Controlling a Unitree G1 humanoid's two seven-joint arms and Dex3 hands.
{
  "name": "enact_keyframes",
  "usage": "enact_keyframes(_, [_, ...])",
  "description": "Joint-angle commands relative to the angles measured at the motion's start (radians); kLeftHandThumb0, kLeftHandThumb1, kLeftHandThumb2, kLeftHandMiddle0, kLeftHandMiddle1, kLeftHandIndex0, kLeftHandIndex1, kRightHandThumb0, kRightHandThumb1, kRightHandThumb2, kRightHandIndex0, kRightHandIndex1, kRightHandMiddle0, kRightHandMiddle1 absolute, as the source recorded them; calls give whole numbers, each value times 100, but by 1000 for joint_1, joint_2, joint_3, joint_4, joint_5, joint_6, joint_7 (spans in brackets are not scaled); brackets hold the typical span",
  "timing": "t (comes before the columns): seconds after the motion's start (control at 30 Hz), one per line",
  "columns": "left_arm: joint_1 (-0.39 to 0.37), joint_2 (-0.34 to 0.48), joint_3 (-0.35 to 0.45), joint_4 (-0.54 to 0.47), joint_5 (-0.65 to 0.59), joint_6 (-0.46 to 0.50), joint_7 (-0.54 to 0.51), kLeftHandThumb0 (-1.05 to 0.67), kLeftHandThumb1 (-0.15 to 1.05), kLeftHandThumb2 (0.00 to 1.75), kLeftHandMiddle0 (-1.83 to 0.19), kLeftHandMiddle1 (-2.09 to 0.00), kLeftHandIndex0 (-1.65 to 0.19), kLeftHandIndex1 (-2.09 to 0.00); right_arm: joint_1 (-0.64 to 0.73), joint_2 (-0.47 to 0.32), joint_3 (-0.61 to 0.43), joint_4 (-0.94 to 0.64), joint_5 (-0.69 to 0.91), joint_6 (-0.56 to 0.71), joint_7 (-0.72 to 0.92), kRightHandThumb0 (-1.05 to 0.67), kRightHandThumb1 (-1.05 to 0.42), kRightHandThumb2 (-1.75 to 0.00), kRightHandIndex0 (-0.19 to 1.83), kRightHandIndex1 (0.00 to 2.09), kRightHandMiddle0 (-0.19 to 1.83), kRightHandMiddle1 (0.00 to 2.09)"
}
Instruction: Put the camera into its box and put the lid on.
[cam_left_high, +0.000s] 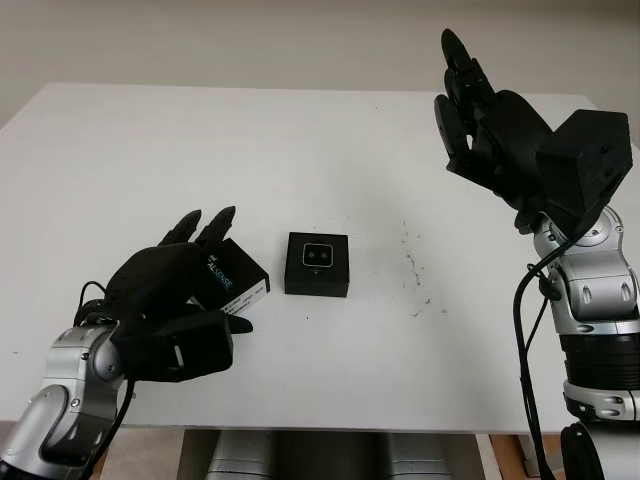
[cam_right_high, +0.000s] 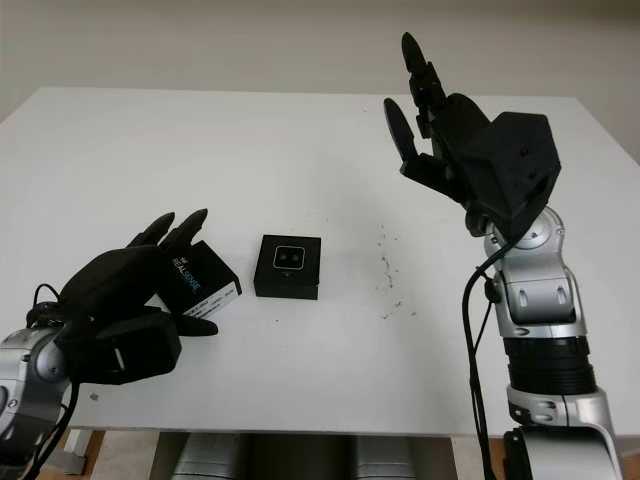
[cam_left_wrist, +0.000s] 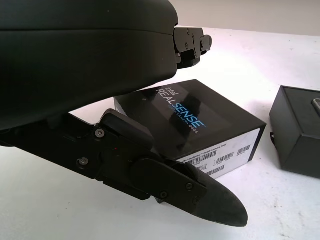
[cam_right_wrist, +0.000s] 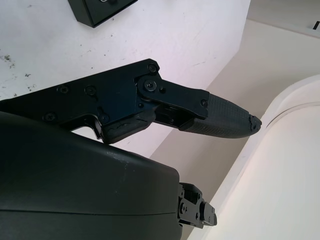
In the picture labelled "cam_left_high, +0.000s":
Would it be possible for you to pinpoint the black box base with foam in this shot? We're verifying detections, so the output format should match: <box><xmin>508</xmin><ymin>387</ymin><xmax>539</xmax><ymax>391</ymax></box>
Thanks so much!
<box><xmin>283</xmin><ymin>231</ymin><xmax>351</xmax><ymax>299</ymax></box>

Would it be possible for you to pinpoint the small silver depth camera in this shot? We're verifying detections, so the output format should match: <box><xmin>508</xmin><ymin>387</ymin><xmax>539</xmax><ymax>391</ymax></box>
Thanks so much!
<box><xmin>301</xmin><ymin>242</ymin><xmax>335</xmax><ymax>271</ymax></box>

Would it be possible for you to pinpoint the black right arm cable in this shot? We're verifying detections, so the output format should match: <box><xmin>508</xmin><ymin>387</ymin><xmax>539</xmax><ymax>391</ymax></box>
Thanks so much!
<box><xmin>514</xmin><ymin>207</ymin><xmax>609</xmax><ymax>480</ymax></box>

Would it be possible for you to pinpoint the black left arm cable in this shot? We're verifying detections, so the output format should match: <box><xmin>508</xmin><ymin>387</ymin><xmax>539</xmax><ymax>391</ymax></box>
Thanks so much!
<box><xmin>73</xmin><ymin>281</ymin><xmax>139</xmax><ymax>451</ymax></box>

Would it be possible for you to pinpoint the grey and black robot torso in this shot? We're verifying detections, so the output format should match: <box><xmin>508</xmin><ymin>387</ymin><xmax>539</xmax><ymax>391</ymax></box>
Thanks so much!
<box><xmin>207</xmin><ymin>430</ymin><xmax>484</xmax><ymax>480</ymax></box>

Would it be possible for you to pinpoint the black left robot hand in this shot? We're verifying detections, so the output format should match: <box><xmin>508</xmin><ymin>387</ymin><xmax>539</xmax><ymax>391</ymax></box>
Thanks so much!
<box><xmin>105</xmin><ymin>208</ymin><xmax>255</xmax><ymax>347</ymax></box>

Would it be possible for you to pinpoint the black RealSense box lid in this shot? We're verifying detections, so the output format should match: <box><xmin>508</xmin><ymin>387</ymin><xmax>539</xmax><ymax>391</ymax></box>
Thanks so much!
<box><xmin>192</xmin><ymin>237</ymin><xmax>272</xmax><ymax>317</ymax></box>

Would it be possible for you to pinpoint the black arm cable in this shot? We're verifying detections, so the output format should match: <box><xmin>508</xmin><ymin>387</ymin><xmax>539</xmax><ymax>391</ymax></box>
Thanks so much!
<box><xmin>73</xmin><ymin>281</ymin><xmax>139</xmax><ymax>451</ymax></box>
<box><xmin>514</xmin><ymin>207</ymin><xmax>609</xmax><ymax>480</ymax></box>

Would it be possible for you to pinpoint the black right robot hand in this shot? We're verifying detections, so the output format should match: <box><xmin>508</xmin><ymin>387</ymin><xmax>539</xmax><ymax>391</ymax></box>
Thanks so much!
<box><xmin>432</xmin><ymin>28</ymin><xmax>557</xmax><ymax>232</ymax></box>

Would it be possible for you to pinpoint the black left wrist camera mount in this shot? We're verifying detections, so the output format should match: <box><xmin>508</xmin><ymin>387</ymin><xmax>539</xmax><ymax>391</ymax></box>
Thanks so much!
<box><xmin>110</xmin><ymin>309</ymin><xmax>235</xmax><ymax>384</ymax></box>

